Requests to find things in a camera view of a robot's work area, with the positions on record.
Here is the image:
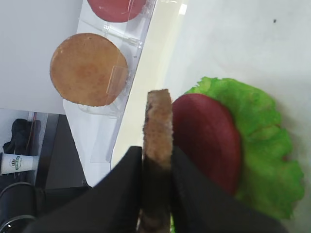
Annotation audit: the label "clear acrylic left rack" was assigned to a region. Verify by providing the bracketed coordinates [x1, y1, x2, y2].
[63, 0, 156, 186]

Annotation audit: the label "brown bun half left rack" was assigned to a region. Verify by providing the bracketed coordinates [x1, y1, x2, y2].
[50, 33, 128, 107]

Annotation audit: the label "green lettuce leaf on tray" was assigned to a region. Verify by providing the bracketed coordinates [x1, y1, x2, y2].
[173, 77, 304, 222]

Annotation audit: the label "black bag on floor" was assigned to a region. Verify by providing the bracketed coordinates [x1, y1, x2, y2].
[2, 118, 41, 156]

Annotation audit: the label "black round cylinder object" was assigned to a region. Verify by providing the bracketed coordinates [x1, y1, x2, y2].
[0, 182, 45, 233]

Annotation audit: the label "brown meat patty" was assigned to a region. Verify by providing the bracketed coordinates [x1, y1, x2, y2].
[137, 89, 173, 233]

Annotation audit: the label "white paper tray liner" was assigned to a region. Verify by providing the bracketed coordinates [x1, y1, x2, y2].
[170, 0, 311, 219]

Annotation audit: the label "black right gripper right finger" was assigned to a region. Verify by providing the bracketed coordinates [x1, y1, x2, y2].
[171, 147, 287, 233]

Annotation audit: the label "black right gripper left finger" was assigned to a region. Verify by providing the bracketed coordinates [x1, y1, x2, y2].
[25, 146, 142, 233]

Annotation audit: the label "red tomato slice in rack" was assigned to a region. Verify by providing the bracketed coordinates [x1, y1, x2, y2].
[87, 0, 146, 23]

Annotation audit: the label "white paper coffee cup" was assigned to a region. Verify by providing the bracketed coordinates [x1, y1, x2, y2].
[0, 153, 39, 175]

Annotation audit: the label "red tomato slice on tray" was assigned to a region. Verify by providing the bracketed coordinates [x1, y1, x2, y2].
[173, 94, 242, 195]

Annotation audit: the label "cream rectangular metal tray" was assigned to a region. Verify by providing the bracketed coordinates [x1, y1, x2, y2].
[110, 0, 311, 233]

